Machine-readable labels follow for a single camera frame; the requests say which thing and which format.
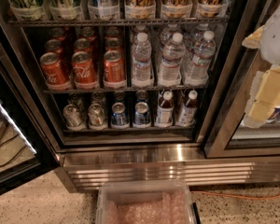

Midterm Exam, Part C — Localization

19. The water bottle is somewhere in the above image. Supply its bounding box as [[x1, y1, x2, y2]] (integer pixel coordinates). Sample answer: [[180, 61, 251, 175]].
[[186, 30, 216, 79], [132, 33, 152, 81], [159, 33, 186, 80]]

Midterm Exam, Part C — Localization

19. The left blue can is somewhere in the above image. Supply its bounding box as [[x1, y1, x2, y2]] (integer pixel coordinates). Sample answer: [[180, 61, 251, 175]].
[[112, 102, 128, 126]]

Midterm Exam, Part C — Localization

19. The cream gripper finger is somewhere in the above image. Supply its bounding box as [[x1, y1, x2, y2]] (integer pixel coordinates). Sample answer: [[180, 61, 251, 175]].
[[242, 26, 264, 49], [244, 65, 280, 128]]

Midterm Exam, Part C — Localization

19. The front left cola can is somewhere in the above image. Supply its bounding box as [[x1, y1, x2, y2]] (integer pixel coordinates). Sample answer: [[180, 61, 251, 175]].
[[40, 52, 69, 85]]

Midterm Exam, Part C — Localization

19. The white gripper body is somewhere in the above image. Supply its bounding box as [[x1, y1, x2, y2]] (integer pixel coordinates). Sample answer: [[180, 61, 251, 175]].
[[260, 6, 280, 64]]

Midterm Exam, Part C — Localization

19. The brown drink bottle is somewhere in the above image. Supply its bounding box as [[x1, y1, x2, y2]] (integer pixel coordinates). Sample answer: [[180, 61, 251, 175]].
[[176, 91, 198, 127], [156, 91, 174, 127]]

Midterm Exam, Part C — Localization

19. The left brown drink bottle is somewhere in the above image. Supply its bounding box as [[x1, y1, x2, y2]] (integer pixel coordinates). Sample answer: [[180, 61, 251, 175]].
[[156, 91, 174, 127]]

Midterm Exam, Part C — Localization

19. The black cable on floor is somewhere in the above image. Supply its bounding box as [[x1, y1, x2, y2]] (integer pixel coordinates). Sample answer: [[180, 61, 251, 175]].
[[0, 133, 28, 169]]

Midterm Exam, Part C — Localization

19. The closed right glass door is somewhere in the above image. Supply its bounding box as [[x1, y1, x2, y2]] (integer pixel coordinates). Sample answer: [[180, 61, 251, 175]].
[[204, 0, 280, 158]]

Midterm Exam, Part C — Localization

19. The wire shelf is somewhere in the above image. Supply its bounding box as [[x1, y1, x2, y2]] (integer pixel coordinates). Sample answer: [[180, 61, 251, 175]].
[[8, 16, 230, 27], [43, 84, 207, 94]]

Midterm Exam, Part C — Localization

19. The open black fridge door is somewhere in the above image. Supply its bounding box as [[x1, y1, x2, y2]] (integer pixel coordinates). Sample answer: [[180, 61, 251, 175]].
[[0, 9, 61, 200]]

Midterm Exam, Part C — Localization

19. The left silver can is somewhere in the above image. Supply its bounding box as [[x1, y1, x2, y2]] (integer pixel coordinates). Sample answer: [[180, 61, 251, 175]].
[[63, 105, 82, 127]]

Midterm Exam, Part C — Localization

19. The clear plastic storage bin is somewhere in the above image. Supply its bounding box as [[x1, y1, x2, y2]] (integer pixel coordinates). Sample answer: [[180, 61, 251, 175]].
[[95, 179, 200, 224]]

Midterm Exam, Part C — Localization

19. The cola can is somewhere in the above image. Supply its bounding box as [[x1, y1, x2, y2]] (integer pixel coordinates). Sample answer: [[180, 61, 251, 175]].
[[104, 50, 125, 82], [72, 51, 96, 84], [40, 52, 69, 85]]

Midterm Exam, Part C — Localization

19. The front right cola can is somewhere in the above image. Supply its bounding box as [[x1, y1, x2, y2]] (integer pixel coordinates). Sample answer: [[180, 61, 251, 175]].
[[104, 50, 125, 82]]

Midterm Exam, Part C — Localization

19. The upper wire shelf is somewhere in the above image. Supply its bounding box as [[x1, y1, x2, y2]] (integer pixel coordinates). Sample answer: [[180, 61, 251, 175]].
[[8, 16, 230, 27]]

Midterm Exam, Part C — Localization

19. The right brown drink bottle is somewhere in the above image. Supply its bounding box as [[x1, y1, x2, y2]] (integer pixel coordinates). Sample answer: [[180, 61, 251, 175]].
[[176, 91, 198, 127]]

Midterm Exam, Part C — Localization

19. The middle wire shelf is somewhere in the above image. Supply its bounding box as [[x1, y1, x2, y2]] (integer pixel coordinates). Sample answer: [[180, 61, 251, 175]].
[[43, 84, 207, 94]]

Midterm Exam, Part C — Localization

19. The front middle cola can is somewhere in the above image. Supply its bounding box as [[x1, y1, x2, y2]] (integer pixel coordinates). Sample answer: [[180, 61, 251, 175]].
[[72, 51, 96, 84]]

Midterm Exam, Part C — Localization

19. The stainless steel fridge cabinet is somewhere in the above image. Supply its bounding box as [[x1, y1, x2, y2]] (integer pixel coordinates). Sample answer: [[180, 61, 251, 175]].
[[0, 0, 280, 192]]

